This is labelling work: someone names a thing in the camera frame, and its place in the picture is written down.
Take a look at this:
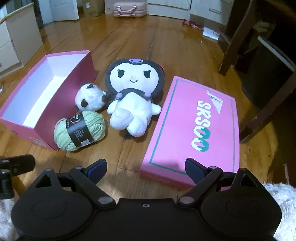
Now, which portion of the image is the red wrapper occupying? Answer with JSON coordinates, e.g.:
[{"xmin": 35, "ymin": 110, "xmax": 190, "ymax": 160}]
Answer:
[{"xmin": 181, "ymin": 19, "xmax": 204, "ymax": 30}]

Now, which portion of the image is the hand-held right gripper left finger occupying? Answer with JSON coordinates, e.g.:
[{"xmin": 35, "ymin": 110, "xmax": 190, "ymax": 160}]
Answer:
[{"xmin": 35, "ymin": 159, "xmax": 116, "ymax": 208}]

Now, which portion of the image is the green yarn ball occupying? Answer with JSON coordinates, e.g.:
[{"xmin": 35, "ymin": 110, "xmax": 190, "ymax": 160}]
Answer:
[{"xmin": 54, "ymin": 111, "xmax": 106, "ymax": 152}]

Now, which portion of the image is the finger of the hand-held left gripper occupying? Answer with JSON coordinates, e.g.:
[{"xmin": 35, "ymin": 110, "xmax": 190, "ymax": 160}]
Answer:
[{"xmin": 0, "ymin": 154, "xmax": 36, "ymax": 174}]

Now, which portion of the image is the white door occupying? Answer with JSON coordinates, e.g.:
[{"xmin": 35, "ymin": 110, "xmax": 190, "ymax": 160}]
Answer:
[{"xmin": 51, "ymin": 0, "xmax": 79, "ymax": 23}]

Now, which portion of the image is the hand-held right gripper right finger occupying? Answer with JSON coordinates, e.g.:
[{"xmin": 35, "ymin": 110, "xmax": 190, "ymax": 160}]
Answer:
[{"xmin": 177, "ymin": 158, "xmax": 262, "ymax": 207}]

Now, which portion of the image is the pink cardboard box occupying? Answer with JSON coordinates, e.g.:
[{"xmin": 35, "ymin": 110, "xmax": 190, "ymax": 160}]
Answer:
[{"xmin": 0, "ymin": 50, "xmax": 97, "ymax": 151}]

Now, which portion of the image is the white cabinet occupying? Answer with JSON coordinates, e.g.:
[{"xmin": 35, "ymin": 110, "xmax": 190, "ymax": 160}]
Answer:
[{"xmin": 147, "ymin": 0, "xmax": 230, "ymax": 25}]

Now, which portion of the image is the dark waste bin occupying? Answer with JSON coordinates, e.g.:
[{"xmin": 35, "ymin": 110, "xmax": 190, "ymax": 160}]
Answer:
[{"xmin": 241, "ymin": 36, "xmax": 295, "ymax": 110}]

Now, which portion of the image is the small cardboard box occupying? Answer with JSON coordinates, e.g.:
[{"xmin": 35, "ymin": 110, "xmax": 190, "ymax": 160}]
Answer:
[{"xmin": 82, "ymin": 0, "xmax": 105, "ymax": 18}]

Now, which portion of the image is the pink suitcase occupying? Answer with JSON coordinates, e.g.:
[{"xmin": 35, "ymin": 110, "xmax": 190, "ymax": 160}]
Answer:
[{"xmin": 113, "ymin": 2, "xmax": 147, "ymax": 17}]

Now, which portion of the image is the small panda plush toy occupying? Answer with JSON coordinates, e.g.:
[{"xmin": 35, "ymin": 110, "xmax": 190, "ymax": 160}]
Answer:
[{"xmin": 74, "ymin": 83, "xmax": 109, "ymax": 112}]

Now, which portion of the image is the black and white plush doll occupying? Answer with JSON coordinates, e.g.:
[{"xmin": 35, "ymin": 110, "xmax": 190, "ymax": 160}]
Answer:
[{"xmin": 106, "ymin": 58, "xmax": 166, "ymax": 137}]

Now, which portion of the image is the pink box lid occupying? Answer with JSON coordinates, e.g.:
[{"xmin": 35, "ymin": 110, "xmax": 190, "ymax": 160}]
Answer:
[{"xmin": 140, "ymin": 75, "xmax": 240, "ymax": 190}]

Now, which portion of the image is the beige drawer cabinet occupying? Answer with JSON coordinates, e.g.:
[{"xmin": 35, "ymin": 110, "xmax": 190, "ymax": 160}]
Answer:
[{"xmin": 0, "ymin": 2, "xmax": 45, "ymax": 76}]

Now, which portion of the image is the dark wooden chair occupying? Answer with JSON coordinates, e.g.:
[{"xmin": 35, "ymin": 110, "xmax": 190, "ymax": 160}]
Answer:
[{"xmin": 218, "ymin": 0, "xmax": 296, "ymax": 144}]

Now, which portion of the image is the white plastic bag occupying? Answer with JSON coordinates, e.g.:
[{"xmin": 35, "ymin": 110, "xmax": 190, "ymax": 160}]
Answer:
[{"xmin": 203, "ymin": 27, "xmax": 226, "ymax": 40}]

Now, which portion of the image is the white fluffy cloth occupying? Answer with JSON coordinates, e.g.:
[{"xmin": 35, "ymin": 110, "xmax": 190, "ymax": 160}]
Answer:
[{"xmin": 262, "ymin": 182, "xmax": 296, "ymax": 241}]

